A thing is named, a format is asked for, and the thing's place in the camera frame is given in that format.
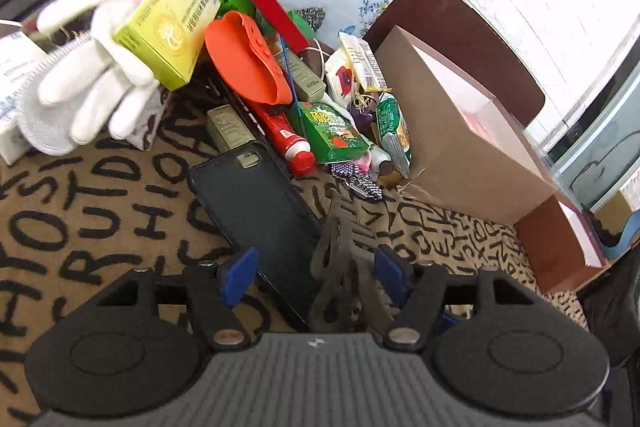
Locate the glass window pane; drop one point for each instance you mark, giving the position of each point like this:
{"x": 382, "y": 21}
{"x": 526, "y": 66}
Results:
{"x": 600, "y": 142}

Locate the yellow green cardboard box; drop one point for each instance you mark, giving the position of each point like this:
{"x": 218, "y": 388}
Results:
{"x": 165, "y": 27}

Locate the red-brown box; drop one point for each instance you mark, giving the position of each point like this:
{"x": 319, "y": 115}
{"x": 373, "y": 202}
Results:
{"x": 550, "y": 242}

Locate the grey oval felt pad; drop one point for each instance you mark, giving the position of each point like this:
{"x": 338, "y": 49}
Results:
{"x": 47, "y": 127}

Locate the thin blue stick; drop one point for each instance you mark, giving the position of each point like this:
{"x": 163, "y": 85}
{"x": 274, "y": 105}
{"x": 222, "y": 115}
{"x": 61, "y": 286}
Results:
{"x": 288, "y": 67}

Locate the red tube with white cap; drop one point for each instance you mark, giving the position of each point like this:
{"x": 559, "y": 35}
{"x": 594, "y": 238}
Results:
{"x": 285, "y": 139}

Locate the orange plastic scoop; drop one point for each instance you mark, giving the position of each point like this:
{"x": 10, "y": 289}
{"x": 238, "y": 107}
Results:
{"x": 240, "y": 57}

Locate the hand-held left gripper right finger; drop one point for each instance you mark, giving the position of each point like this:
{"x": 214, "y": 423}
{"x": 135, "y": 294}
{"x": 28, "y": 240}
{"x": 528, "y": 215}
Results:
{"x": 392, "y": 271}

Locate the letter print cloth desktop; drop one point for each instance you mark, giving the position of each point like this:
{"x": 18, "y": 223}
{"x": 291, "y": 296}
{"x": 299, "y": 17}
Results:
{"x": 100, "y": 217}

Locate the white glove with pink cuff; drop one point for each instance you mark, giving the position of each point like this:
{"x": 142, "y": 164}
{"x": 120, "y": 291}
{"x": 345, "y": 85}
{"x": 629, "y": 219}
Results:
{"x": 85, "y": 62}

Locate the black phone case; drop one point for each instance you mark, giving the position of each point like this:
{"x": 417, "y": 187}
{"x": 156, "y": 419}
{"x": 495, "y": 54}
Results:
{"x": 255, "y": 212}

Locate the green scouring sponge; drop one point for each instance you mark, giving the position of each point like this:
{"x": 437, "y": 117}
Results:
{"x": 302, "y": 22}

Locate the white red print pouch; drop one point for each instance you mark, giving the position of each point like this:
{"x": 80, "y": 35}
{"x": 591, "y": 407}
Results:
{"x": 150, "y": 127}

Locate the olive green small box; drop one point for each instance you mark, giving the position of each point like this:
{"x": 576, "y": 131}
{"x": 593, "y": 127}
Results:
{"x": 306, "y": 79}

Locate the white packet with red print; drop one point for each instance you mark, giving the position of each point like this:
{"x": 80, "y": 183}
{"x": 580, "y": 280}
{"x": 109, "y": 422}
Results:
{"x": 342, "y": 74}

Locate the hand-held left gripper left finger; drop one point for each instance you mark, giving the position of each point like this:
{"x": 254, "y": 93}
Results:
{"x": 237, "y": 276}

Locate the brown cardboard box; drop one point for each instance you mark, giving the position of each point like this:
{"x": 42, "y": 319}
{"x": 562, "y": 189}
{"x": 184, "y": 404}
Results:
{"x": 460, "y": 142}

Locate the purple small trinket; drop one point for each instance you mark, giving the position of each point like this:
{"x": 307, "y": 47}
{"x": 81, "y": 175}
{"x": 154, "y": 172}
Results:
{"x": 362, "y": 114}

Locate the white and blue carton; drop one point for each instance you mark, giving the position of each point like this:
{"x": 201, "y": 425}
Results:
{"x": 12, "y": 107}

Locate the green printed small box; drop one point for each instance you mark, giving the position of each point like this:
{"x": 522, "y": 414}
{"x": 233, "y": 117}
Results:
{"x": 332, "y": 132}

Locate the dark cloth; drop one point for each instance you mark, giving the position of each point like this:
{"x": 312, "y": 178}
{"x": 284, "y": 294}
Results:
{"x": 610, "y": 307}

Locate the silver tin box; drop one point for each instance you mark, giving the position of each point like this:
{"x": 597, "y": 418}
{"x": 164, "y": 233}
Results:
{"x": 25, "y": 2}

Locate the green snack packet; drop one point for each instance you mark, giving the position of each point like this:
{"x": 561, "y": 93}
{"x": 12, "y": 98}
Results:
{"x": 392, "y": 122}

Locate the yellow and white packet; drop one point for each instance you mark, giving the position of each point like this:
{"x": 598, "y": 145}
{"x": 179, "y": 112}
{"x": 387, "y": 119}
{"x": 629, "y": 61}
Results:
{"x": 365, "y": 62}

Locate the gold lighter box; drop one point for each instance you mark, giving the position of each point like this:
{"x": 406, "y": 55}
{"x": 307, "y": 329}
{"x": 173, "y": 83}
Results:
{"x": 227, "y": 127}

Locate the small white bottle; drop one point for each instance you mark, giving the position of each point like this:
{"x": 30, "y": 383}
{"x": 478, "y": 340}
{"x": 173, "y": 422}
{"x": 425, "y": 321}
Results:
{"x": 380, "y": 156}

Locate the blue curved object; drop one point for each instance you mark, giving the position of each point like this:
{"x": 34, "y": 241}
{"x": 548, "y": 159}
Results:
{"x": 625, "y": 237}

